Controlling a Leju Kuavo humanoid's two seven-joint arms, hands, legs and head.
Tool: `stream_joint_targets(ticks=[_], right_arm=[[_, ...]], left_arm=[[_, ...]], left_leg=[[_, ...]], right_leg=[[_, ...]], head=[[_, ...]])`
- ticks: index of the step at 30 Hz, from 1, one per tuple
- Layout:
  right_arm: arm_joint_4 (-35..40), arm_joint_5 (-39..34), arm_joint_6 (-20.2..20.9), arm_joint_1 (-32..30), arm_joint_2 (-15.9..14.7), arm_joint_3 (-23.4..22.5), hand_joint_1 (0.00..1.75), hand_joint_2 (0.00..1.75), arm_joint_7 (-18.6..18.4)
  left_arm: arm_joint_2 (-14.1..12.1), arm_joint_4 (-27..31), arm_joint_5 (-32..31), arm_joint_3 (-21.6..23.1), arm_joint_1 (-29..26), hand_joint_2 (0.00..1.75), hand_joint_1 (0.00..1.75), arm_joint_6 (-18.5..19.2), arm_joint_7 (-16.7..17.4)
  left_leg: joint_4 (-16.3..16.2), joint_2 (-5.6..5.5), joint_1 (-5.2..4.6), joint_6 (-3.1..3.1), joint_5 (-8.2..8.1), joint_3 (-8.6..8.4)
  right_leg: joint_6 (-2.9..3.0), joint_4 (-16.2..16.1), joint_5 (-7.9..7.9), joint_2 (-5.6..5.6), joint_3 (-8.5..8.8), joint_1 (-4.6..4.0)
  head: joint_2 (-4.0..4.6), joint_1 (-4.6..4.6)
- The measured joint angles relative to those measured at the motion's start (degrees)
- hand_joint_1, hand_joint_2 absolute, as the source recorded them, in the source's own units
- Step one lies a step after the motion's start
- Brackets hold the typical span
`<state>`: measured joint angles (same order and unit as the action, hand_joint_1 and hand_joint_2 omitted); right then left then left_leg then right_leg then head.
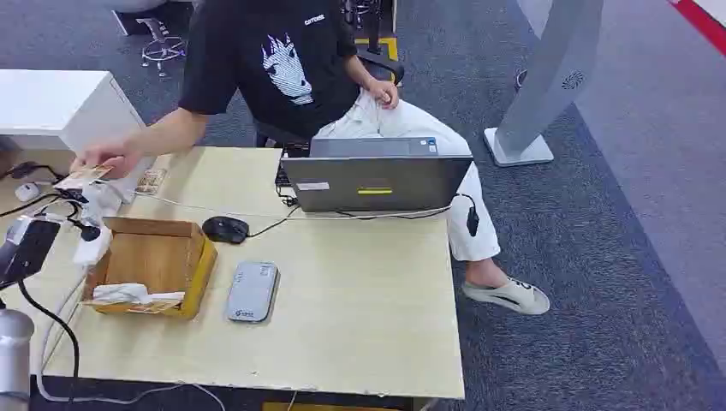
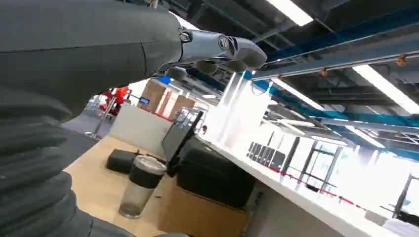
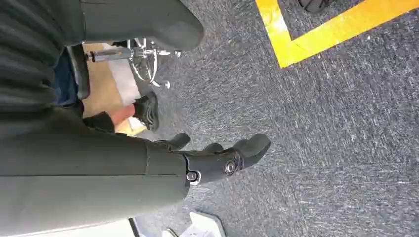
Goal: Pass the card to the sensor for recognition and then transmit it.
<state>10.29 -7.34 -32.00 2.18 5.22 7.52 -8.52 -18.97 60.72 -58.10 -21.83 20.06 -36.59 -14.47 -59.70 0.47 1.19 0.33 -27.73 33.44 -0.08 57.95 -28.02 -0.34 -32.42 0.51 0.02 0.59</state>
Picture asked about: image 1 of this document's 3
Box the wooden card box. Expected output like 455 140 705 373
80 216 219 320

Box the pale slipper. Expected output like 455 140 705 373
461 277 551 317

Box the white crumpled paper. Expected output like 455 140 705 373
92 283 186 305

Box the white cable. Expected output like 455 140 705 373
34 271 228 411

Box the white cabinet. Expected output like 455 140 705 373
0 68 157 204

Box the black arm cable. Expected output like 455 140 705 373
16 278 81 405

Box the black mouse cable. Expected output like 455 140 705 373
247 205 301 240

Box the grey standing pillar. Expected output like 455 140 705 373
483 0 606 169

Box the person's hand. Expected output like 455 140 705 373
366 79 401 110
70 137 144 181

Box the chrome chair base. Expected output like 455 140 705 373
134 16 188 78

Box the black computer mouse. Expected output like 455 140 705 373
201 216 251 246

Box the black cable with adapter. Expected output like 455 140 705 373
334 193 481 239

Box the grey laptop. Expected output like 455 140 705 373
274 137 474 214

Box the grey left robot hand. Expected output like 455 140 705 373
71 184 123 269

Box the person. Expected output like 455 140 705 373
70 0 551 317

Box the person's left hand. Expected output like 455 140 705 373
366 79 401 110

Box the person's right hand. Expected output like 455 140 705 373
70 137 144 181

